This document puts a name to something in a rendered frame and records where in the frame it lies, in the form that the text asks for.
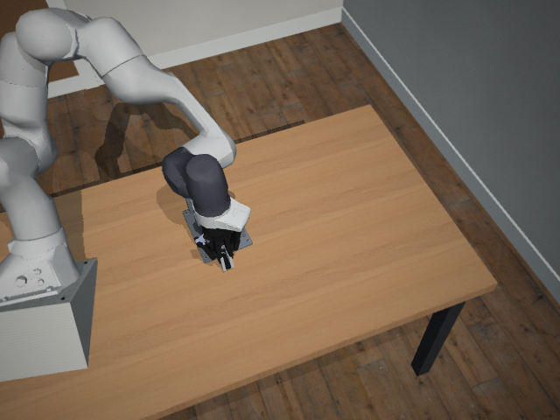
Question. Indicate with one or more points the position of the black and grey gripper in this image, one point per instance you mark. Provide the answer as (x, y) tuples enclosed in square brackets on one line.
[(206, 232)]

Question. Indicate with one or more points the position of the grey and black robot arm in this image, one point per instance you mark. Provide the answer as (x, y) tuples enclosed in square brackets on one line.
[(40, 263)]

